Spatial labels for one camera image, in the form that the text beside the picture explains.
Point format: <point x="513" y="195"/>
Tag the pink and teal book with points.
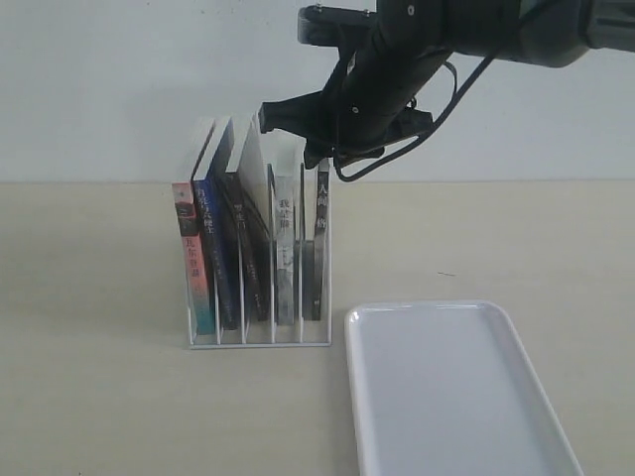
<point x="203" y="320"/>

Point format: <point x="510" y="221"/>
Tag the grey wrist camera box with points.
<point x="332" y="27"/>

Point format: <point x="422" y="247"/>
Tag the dark blue moon book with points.
<point x="213" y="215"/>

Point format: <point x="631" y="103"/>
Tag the grey white book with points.
<point x="285" y="248"/>

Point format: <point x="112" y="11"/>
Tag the white wire book rack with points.
<point x="252" y="333"/>

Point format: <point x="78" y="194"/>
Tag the black book white characters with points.
<point x="317" y="258"/>

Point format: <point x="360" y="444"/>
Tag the white rectangular tray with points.
<point x="446" y="387"/>

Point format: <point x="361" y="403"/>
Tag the black brown book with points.
<point x="244" y="184"/>

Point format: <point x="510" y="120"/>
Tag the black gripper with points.
<point x="402" y="52"/>

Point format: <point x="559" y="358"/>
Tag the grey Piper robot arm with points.
<point x="551" y="34"/>

